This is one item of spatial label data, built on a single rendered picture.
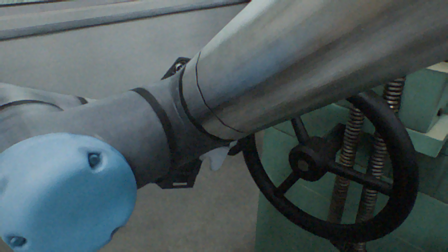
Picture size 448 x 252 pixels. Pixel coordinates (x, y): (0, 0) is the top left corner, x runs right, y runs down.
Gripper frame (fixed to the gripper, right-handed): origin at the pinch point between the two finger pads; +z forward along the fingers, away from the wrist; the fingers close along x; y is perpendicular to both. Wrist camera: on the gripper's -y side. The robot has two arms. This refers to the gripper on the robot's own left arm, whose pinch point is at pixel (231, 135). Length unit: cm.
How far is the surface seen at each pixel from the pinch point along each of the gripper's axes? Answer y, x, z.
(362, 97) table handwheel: -11.1, 17.2, 0.0
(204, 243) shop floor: 59, -44, 60
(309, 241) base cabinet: 24.4, 4.1, 40.1
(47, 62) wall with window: 7, -116, 7
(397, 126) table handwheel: -9.1, 21.6, 1.9
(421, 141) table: -8.5, 22.9, 12.2
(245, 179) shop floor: 38, -60, 97
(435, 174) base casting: -4.2, 24.5, 25.4
